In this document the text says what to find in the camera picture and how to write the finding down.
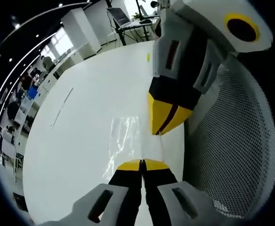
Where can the blue bag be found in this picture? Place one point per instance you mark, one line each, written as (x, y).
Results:
(32, 93)

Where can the grey laptop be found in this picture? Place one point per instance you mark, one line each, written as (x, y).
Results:
(121, 17)

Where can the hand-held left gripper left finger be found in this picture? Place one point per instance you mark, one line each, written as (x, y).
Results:
(99, 207)

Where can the long white counter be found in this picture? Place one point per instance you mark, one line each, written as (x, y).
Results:
(62, 69)

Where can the small yellow object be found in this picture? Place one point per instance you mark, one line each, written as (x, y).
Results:
(148, 57)

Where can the laptop on black desk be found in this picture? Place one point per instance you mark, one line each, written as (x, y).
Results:
(123, 35)

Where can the clear resealable plastic bag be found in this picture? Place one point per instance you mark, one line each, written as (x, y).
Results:
(125, 141)

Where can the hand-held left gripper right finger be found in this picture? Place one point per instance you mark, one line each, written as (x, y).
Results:
(175, 207)

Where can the group of round ceiling spotlights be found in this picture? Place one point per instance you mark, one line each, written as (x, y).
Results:
(60, 4)

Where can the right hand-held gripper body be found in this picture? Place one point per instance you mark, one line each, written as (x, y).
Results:
(212, 21)

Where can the white square pillar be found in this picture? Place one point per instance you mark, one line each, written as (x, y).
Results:
(81, 33)

